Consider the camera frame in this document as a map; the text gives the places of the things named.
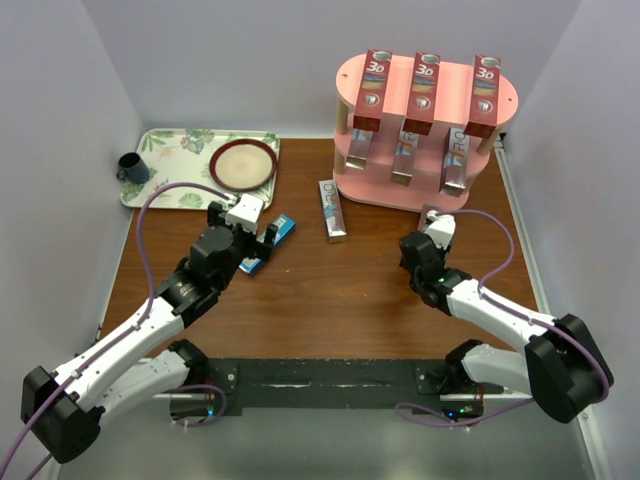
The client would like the red toothpaste box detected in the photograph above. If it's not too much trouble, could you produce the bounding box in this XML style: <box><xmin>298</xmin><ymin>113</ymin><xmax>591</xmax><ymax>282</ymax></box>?
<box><xmin>353</xmin><ymin>49</ymin><xmax>393</xmax><ymax>132</ymax></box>
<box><xmin>464</xmin><ymin>55</ymin><xmax>501</xmax><ymax>139</ymax></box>
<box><xmin>403</xmin><ymin>52</ymin><xmax>441</xmax><ymax>136</ymax></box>

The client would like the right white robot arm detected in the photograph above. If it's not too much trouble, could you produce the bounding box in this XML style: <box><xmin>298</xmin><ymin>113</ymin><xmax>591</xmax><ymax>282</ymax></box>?
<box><xmin>399</xmin><ymin>231</ymin><xmax>614</xmax><ymax>423</ymax></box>

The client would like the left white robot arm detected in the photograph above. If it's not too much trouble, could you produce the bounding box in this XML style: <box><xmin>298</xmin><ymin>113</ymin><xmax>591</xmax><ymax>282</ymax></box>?
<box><xmin>20</xmin><ymin>194</ymin><xmax>277</xmax><ymax>464</ymax></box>

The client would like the brown rimmed beige plate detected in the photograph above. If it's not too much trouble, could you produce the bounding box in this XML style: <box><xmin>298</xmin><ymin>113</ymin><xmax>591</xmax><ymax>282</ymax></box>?
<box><xmin>209</xmin><ymin>139</ymin><xmax>277</xmax><ymax>192</ymax></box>

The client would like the pink three-tier shelf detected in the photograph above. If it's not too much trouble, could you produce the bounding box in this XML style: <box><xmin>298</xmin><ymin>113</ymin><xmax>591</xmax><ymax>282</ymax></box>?
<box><xmin>333</xmin><ymin>52</ymin><xmax>519</xmax><ymax>211</ymax></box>

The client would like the dark blue mug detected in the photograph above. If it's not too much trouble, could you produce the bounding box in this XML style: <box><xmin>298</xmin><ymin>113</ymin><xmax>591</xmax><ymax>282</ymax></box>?
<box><xmin>116</xmin><ymin>152</ymin><xmax>150</xmax><ymax>185</ymax></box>

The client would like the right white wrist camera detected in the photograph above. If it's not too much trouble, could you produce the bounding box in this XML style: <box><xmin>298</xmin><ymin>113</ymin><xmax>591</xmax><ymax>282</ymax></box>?
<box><xmin>423</xmin><ymin>212</ymin><xmax>456</xmax><ymax>250</ymax></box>

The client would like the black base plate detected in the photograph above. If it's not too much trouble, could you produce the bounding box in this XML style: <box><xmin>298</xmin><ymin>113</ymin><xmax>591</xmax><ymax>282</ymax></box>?
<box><xmin>185</xmin><ymin>358</ymin><xmax>503</xmax><ymax>416</ymax></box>

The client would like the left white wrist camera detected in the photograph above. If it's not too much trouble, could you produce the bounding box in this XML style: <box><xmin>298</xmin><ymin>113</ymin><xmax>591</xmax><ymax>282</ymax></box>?
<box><xmin>225</xmin><ymin>193</ymin><xmax>264</xmax><ymax>234</ymax></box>

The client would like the silver toothpaste box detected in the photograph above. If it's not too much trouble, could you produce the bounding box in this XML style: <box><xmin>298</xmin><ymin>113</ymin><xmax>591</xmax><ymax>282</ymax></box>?
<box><xmin>439</xmin><ymin>127</ymin><xmax>470</xmax><ymax>197</ymax></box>
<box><xmin>417</xmin><ymin>203</ymin><xmax>441</xmax><ymax>231</ymax></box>
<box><xmin>319</xmin><ymin>179</ymin><xmax>347</xmax><ymax>243</ymax></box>
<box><xmin>391</xmin><ymin>130</ymin><xmax>420</xmax><ymax>187</ymax></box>
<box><xmin>346</xmin><ymin>129</ymin><xmax>374</xmax><ymax>170</ymax></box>

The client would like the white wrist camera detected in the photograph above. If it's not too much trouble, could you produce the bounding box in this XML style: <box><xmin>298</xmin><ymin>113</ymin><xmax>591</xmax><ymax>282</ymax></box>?
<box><xmin>423</xmin><ymin>212</ymin><xmax>456</xmax><ymax>250</ymax></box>
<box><xmin>225</xmin><ymin>193</ymin><xmax>264</xmax><ymax>234</ymax></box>

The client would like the floral serving tray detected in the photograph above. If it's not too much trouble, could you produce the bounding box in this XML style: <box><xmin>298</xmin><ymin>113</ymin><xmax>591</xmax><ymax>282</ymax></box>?
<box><xmin>120</xmin><ymin>128</ymin><xmax>281</xmax><ymax>210</ymax></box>

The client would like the blue toothpaste box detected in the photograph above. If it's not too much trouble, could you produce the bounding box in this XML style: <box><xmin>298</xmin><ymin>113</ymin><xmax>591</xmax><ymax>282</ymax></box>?
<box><xmin>239</xmin><ymin>214</ymin><xmax>296</xmax><ymax>277</ymax></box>

